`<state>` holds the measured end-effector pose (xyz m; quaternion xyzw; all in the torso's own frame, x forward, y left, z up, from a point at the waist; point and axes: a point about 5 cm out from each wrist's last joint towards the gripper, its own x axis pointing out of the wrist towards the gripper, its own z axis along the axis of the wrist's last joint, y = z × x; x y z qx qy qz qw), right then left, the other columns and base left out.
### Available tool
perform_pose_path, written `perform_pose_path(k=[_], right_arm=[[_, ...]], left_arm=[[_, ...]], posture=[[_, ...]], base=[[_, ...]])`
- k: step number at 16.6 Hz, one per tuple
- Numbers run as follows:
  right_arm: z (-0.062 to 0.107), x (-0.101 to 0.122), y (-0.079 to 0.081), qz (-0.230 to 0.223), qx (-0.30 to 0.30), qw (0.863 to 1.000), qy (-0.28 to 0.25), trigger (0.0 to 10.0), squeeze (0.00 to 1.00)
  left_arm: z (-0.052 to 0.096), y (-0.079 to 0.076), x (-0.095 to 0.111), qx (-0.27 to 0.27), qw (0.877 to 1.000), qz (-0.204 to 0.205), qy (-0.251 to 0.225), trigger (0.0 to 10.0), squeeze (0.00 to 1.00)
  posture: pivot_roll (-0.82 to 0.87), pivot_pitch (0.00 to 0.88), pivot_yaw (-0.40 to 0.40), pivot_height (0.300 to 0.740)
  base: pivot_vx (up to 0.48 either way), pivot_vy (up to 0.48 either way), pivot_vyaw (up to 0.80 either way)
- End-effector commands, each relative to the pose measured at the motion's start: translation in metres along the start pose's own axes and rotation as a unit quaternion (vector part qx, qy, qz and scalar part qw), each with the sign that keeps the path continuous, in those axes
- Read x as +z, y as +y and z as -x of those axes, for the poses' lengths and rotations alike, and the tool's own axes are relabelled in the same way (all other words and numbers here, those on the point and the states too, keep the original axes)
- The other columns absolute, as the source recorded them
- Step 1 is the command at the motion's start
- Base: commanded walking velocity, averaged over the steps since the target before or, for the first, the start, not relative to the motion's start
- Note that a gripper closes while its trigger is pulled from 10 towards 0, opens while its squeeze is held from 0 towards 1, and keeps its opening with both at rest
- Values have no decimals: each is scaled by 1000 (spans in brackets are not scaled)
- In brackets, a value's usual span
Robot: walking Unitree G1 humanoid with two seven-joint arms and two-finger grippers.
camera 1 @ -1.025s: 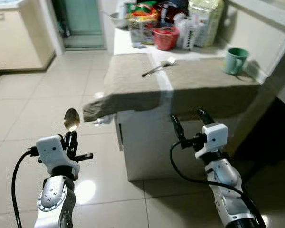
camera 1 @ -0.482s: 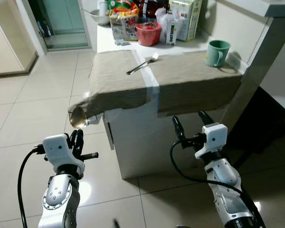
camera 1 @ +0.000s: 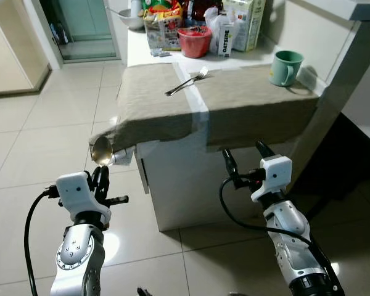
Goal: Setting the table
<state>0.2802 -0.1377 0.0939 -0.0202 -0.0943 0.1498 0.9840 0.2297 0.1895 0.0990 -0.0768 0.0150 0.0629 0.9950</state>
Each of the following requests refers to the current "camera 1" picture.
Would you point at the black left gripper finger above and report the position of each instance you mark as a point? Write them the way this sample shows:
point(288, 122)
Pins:
point(96, 182)
point(105, 182)

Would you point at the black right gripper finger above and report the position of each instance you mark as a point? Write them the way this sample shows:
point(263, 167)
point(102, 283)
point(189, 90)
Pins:
point(264, 150)
point(230, 165)

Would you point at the silver spoon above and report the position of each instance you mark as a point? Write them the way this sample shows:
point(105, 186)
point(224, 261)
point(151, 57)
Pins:
point(102, 151)

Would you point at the beige linen placemat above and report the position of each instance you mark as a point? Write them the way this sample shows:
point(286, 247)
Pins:
point(253, 111)
point(148, 117)

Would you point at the white kitchen cabinet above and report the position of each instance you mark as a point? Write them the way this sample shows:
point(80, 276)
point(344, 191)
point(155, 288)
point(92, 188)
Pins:
point(172, 185)

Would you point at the black table base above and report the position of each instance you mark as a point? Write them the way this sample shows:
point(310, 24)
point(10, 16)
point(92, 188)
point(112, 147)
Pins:
point(345, 166)

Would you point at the green mug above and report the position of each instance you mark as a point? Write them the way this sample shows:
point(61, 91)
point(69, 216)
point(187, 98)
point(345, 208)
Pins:
point(283, 68)

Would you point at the silver fork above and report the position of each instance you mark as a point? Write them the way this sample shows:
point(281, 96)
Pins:
point(185, 83)

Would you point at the grey counter support panel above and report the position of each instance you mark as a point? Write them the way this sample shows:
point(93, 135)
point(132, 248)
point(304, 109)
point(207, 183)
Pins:
point(342, 80)

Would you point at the small white drink carton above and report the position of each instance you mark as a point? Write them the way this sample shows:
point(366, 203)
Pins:
point(227, 43)

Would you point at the red plastic bowl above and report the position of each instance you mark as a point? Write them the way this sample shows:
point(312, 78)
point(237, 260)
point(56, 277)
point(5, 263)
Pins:
point(194, 44)

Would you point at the large green white carton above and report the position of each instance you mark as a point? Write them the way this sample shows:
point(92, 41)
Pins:
point(253, 24)

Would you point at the small blister pack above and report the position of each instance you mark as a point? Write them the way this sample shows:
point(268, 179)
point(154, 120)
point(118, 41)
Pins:
point(160, 53)

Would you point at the white plastic bag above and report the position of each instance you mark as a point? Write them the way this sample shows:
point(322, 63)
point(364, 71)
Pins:
point(214, 24)

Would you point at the colourful snack bag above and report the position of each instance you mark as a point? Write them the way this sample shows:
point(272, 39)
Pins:
point(163, 31)

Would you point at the dark jar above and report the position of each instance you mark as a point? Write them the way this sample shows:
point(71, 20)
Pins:
point(203, 9)

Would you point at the beige wooden cabinet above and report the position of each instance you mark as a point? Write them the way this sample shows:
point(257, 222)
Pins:
point(12, 43)

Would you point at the teal door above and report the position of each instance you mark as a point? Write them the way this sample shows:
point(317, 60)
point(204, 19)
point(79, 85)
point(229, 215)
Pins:
point(86, 18)

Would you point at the metal bowl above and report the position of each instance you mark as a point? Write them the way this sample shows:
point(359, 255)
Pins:
point(132, 20)

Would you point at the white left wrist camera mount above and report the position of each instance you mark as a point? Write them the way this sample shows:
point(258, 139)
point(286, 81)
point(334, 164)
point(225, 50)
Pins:
point(77, 191)

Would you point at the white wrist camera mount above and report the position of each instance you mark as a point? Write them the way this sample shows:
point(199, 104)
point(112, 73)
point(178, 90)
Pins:
point(272, 172)
point(77, 191)

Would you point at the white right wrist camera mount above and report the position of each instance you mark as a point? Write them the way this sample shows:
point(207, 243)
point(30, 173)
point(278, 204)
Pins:
point(272, 172)

